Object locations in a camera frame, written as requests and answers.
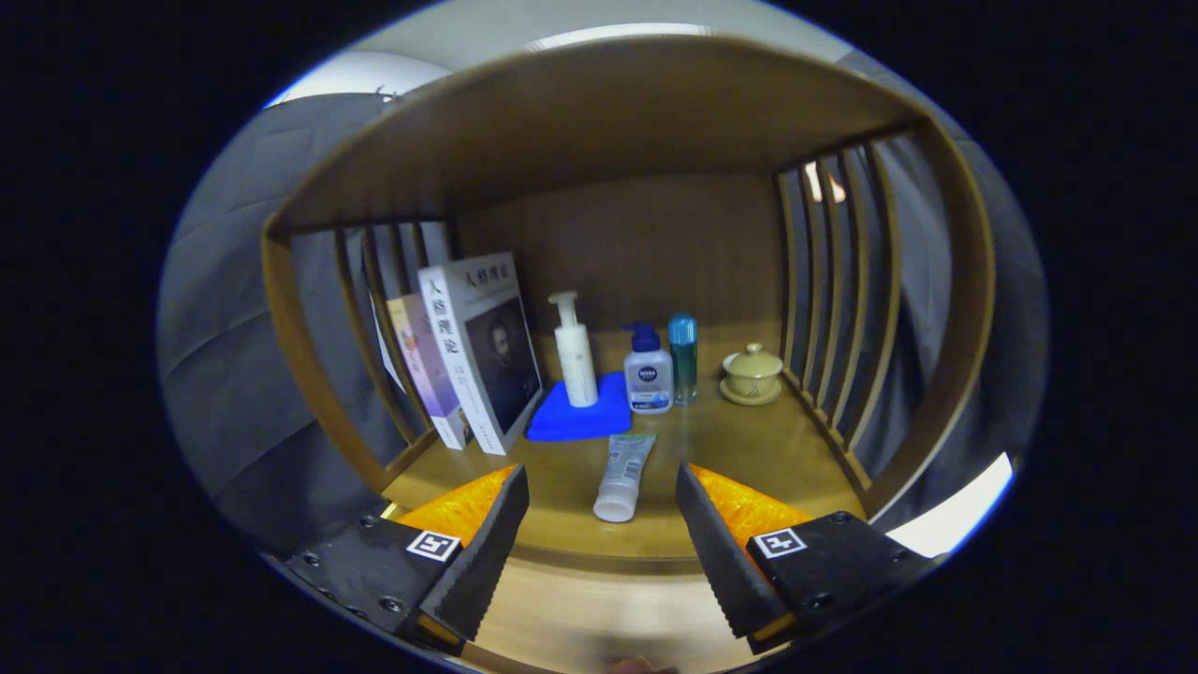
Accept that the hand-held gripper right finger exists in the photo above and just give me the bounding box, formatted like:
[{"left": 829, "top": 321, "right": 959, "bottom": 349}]
[{"left": 676, "top": 461, "right": 942, "bottom": 656}]

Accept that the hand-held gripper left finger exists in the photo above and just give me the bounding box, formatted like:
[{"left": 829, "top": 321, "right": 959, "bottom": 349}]
[{"left": 284, "top": 463, "right": 531, "bottom": 656}]

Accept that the brown wooden drawer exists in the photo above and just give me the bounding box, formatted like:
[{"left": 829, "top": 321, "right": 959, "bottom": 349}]
[{"left": 449, "top": 557, "right": 750, "bottom": 674}]

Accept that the white tube with green end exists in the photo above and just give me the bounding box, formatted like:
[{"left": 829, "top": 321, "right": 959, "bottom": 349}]
[{"left": 592, "top": 432, "right": 658, "bottom": 523}]

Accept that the wooden countertop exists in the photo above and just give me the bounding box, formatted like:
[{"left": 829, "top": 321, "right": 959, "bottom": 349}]
[{"left": 379, "top": 323, "right": 867, "bottom": 563}]

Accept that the brown wooden cabinet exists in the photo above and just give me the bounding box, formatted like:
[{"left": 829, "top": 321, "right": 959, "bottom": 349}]
[{"left": 260, "top": 36, "right": 998, "bottom": 572}]

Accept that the blue folded cloth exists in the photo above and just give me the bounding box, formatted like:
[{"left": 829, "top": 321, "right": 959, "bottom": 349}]
[{"left": 525, "top": 372, "right": 634, "bottom": 443}]

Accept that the yellow lidded teacup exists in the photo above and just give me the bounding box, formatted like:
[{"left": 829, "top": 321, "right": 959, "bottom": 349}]
[{"left": 719, "top": 343, "right": 784, "bottom": 407}]

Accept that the white bottle with blue cap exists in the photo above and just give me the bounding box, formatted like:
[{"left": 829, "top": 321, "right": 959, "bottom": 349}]
[{"left": 623, "top": 323, "right": 675, "bottom": 415}]

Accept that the purple book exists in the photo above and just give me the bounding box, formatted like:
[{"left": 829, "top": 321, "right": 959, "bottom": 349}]
[{"left": 386, "top": 293, "right": 474, "bottom": 452}]

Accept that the thick white book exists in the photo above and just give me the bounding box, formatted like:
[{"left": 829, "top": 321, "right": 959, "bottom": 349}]
[{"left": 417, "top": 251, "right": 545, "bottom": 457}]

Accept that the slim teal bottle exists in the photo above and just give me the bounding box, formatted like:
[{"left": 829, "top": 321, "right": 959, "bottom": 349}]
[{"left": 667, "top": 314, "right": 699, "bottom": 407}]

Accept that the white pump bottle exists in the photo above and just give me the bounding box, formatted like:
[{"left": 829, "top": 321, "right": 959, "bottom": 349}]
[{"left": 548, "top": 290, "right": 600, "bottom": 409}]

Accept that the white table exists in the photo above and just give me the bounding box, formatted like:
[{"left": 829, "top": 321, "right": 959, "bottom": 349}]
[{"left": 884, "top": 452, "right": 1015, "bottom": 560}]

